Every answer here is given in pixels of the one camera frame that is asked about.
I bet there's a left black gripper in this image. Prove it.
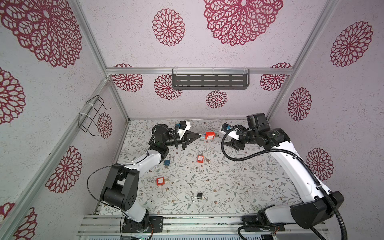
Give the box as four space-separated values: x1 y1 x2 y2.
164 131 201 150

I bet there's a red padlock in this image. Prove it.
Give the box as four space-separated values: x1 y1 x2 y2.
156 177 171 186
202 132 216 140
197 155 206 164

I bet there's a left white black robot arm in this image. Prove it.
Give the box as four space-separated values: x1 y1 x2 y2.
100 121 201 225

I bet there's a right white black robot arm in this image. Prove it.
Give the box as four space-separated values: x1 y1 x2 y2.
221 113 345 229

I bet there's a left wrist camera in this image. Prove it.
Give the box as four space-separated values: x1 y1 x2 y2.
175 121 191 135

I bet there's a grey slotted wall shelf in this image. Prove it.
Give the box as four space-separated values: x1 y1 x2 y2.
171 69 250 90

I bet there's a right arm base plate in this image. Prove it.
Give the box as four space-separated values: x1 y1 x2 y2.
242 215 285 232

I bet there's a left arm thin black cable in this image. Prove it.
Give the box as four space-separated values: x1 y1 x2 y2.
86 164 127 211

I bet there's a black wire wall basket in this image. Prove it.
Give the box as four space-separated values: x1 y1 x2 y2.
78 95 113 139

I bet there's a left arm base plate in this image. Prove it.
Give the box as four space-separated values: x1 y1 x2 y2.
122 216 164 233

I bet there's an aluminium front rail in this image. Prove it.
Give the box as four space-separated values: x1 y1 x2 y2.
75 214 316 238

